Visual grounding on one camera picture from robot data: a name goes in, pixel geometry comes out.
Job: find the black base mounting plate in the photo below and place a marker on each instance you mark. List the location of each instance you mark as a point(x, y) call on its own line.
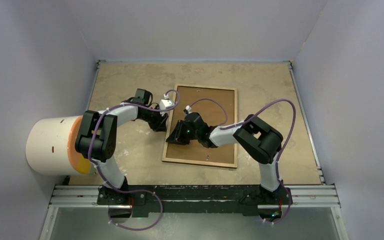
point(248, 200)

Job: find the wooden picture frame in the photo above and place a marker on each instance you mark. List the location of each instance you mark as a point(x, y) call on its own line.
point(198, 163)

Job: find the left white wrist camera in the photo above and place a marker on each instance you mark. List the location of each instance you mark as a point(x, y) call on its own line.
point(166, 105)

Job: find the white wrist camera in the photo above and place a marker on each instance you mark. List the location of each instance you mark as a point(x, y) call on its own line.
point(187, 110)
point(166, 105)

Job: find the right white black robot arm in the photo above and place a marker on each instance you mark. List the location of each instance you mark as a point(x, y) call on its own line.
point(261, 141)

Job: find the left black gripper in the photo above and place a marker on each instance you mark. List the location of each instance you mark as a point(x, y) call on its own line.
point(160, 124)

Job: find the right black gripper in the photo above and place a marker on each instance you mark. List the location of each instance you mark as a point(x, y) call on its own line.
point(177, 136)

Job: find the white cylinder with orange lid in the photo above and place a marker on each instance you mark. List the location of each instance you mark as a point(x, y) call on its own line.
point(50, 148)

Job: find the aluminium rail frame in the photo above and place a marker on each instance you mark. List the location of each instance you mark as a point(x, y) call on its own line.
point(314, 215)

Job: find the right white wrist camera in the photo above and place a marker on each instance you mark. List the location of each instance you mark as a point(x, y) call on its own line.
point(187, 110)

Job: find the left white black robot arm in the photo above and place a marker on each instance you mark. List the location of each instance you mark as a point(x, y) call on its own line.
point(97, 136)

